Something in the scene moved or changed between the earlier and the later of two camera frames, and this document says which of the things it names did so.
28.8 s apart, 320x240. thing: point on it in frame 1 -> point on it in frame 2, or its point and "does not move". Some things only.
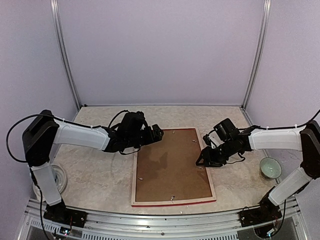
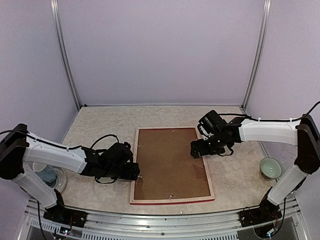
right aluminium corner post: [266, 13] does not move
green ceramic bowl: [270, 168] does not move
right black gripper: [209, 157] -> [203, 151]
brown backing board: [167, 168] does not move
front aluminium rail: [41, 225] does not move
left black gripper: [150, 139] -> [132, 173]
